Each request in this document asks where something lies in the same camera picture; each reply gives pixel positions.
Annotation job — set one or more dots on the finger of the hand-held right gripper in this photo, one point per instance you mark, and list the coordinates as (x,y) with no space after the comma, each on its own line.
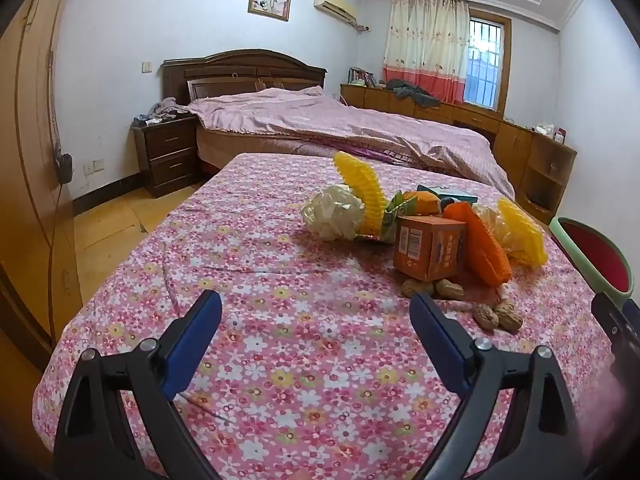
(612,321)

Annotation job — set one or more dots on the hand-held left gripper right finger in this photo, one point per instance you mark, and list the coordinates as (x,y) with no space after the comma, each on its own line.
(440,345)

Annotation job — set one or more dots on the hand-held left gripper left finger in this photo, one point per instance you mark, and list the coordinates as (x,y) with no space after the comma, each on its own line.
(195,340)

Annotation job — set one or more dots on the peanut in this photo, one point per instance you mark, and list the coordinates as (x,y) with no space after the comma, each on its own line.
(486,316)
(509,316)
(450,289)

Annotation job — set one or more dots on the red bucket with green rim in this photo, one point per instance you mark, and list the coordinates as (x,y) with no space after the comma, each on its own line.
(600,255)

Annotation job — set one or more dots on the orange cardboard box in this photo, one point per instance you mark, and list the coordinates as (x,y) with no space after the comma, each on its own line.
(425,250)

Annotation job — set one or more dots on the orange foam fruit net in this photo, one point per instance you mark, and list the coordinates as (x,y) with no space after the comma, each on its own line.
(485,250)

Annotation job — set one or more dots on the yellow foam fruit net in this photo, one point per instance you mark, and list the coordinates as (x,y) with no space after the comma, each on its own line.
(520,232)
(367,190)

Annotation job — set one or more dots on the white foam fruit net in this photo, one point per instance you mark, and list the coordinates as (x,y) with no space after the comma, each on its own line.
(332,212)
(487,219)

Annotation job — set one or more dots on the green snack packet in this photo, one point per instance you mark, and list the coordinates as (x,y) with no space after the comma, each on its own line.
(392,216)

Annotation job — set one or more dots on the teal and white box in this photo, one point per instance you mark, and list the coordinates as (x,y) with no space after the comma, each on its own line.
(450,192)

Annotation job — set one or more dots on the pink floral blanket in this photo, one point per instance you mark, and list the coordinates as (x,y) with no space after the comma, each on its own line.
(280,260)

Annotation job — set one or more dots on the dark wooden nightstand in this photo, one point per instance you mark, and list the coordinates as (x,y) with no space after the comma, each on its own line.
(170,155)

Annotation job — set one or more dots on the small red box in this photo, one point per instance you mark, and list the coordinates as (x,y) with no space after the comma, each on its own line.
(560,134)

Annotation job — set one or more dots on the white plastic bag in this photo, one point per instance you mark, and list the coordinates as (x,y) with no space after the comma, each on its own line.
(545,129)

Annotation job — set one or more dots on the light wooden cabinet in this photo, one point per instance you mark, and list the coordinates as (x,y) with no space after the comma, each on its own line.
(510,140)

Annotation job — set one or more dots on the black charger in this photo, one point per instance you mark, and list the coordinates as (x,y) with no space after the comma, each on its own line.
(63,166)

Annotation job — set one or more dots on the pile of clothes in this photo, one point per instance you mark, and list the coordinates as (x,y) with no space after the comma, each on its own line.
(162,109)

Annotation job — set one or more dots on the wooden wardrobe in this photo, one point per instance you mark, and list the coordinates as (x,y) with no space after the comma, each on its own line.
(30,160)

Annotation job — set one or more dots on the pink checked duvet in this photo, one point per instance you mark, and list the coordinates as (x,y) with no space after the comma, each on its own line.
(325,120)

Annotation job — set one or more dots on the grey clothes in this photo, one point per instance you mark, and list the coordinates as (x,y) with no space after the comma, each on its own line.
(412,92)

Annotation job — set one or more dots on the dark wooden bed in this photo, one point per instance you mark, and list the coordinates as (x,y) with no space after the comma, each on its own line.
(225,67)

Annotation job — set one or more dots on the row of books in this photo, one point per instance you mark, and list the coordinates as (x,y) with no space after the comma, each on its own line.
(361,78)

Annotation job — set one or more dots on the barred window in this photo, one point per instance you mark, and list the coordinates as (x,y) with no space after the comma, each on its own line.
(484,60)

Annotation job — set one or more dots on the cream and red curtain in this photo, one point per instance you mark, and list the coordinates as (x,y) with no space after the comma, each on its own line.
(425,45)

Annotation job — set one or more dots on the white air conditioner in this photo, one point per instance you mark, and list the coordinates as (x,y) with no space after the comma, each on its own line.
(335,6)

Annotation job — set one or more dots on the white wall socket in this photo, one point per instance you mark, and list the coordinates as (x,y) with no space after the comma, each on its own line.
(94,166)

